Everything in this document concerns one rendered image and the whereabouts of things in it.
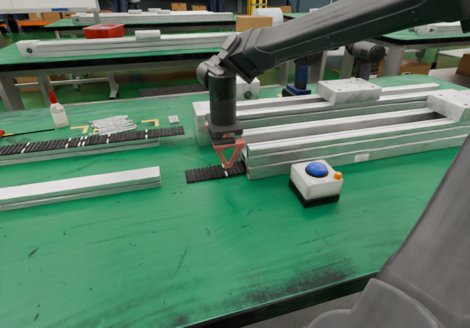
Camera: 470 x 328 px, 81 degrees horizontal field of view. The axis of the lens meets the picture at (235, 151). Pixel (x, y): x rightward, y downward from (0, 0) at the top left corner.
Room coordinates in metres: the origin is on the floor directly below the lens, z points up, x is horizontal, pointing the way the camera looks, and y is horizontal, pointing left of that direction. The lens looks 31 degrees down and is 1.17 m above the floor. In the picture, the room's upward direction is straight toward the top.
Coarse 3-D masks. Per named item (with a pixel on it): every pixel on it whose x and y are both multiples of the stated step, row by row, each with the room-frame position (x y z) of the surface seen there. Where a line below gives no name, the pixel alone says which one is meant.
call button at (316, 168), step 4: (308, 164) 0.47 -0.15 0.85; (312, 164) 0.47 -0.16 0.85; (316, 164) 0.47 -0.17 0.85; (320, 164) 0.47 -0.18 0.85; (324, 164) 0.47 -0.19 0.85; (308, 168) 0.46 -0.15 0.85; (312, 168) 0.46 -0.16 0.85; (316, 168) 0.46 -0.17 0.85; (320, 168) 0.46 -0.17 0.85; (324, 168) 0.46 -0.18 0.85; (312, 172) 0.45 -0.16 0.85; (316, 172) 0.45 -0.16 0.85; (320, 172) 0.45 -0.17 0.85; (324, 172) 0.45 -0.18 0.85
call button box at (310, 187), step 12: (300, 168) 0.48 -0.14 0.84; (300, 180) 0.45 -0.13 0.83; (312, 180) 0.43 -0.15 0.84; (324, 180) 0.43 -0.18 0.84; (336, 180) 0.44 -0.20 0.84; (300, 192) 0.45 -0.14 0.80; (312, 192) 0.42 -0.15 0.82; (324, 192) 0.43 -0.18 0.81; (336, 192) 0.44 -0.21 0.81; (312, 204) 0.42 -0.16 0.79; (324, 204) 0.43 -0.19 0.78
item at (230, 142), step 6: (210, 132) 0.52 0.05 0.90; (216, 138) 0.51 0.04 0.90; (222, 138) 0.51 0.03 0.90; (228, 138) 0.51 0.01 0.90; (234, 138) 0.51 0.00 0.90; (240, 138) 0.52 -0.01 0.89; (216, 144) 0.48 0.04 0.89; (222, 144) 0.49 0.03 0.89; (228, 144) 0.49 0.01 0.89; (234, 144) 0.49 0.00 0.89; (240, 144) 0.50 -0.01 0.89; (216, 150) 0.49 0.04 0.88; (234, 150) 0.51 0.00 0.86; (240, 150) 0.50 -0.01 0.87; (222, 156) 0.50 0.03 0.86; (234, 156) 0.51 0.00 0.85; (222, 162) 0.50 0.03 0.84; (228, 162) 0.51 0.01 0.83
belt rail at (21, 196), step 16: (96, 176) 0.49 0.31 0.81; (112, 176) 0.49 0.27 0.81; (128, 176) 0.49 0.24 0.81; (144, 176) 0.49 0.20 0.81; (160, 176) 0.52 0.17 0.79; (0, 192) 0.44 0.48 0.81; (16, 192) 0.44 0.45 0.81; (32, 192) 0.44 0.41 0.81; (48, 192) 0.44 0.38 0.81; (64, 192) 0.44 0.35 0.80; (80, 192) 0.46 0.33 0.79; (96, 192) 0.46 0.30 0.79; (112, 192) 0.47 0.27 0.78; (0, 208) 0.41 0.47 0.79; (16, 208) 0.42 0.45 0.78
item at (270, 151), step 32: (256, 128) 0.62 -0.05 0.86; (288, 128) 0.62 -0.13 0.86; (320, 128) 0.64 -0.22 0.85; (352, 128) 0.66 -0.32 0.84; (384, 128) 0.62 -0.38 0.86; (416, 128) 0.63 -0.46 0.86; (448, 128) 0.67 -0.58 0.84; (256, 160) 0.52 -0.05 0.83; (288, 160) 0.54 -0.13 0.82; (352, 160) 0.58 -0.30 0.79
